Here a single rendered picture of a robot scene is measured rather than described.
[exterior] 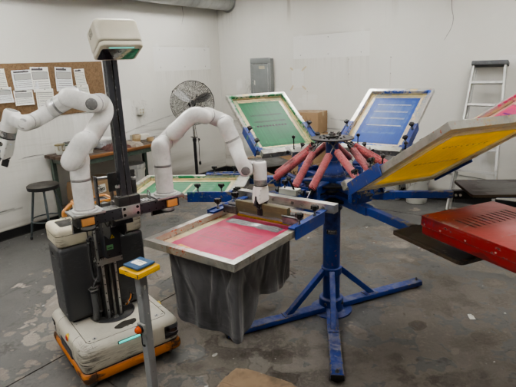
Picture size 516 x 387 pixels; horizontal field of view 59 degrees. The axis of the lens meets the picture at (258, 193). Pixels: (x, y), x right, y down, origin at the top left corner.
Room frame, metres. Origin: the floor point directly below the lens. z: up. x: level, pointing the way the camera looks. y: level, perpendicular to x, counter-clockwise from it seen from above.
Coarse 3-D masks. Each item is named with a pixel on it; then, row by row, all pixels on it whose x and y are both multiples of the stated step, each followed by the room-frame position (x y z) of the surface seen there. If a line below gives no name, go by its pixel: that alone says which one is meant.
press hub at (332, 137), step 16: (336, 144) 3.10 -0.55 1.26; (336, 160) 3.10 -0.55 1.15; (336, 176) 3.04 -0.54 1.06; (336, 192) 3.09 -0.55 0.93; (336, 224) 3.08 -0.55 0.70; (336, 240) 3.08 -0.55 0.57; (336, 256) 3.08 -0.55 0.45; (336, 272) 3.06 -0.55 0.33; (336, 288) 3.08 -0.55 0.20; (320, 304) 3.10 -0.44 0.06; (336, 304) 3.05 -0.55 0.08
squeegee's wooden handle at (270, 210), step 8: (240, 200) 2.53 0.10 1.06; (248, 200) 2.52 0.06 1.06; (240, 208) 2.53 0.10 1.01; (248, 208) 2.49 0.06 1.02; (264, 208) 2.42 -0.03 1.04; (272, 208) 2.39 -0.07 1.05; (280, 208) 2.36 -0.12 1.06; (288, 208) 2.35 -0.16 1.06; (272, 216) 2.39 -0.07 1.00; (280, 216) 2.36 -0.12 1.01
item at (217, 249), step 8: (264, 224) 2.40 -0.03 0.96; (272, 224) 2.39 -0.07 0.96; (280, 224) 2.39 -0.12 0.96; (248, 232) 2.28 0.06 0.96; (256, 232) 2.28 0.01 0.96; (264, 232) 2.28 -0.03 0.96; (272, 232) 2.27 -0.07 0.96; (280, 232) 2.27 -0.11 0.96; (256, 240) 2.16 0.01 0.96; (264, 240) 2.15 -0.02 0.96; (208, 248) 2.08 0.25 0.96; (216, 248) 2.08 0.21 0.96; (224, 248) 2.07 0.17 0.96; (232, 248) 2.07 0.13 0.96; (248, 248) 2.06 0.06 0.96; (224, 256) 1.97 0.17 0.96; (232, 256) 1.97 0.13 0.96
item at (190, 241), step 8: (232, 216) 2.57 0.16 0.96; (216, 224) 2.43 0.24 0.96; (224, 224) 2.42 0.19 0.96; (232, 224) 2.42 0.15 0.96; (200, 232) 2.31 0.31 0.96; (176, 240) 2.20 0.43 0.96; (184, 240) 2.20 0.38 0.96; (192, 240) 2.19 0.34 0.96; (200, 240) 2.19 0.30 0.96; (192, 248) 2.09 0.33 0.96; (200, 248) 2.08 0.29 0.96
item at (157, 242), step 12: (204, 216) 2.48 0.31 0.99; (216, 216) 2.53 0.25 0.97; (180, 228) 2.31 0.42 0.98; (192, 228) 2.37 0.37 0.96; (144, 240) 2.14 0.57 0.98; (156, 240) 2.12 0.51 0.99; (276, 240) 2.06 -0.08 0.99; (288, 240) 2.14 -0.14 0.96; (168, 252) 2.04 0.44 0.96; (180, 252) 1.99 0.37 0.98; (192, 252) 1.96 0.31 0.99; (204, 252) 1.95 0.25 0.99; (252, 252) 1.93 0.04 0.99; (264, 252) 1.98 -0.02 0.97; (216, 264) 1.86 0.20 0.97; (228, 264) 1.82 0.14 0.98; (240, 264) 1.83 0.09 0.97
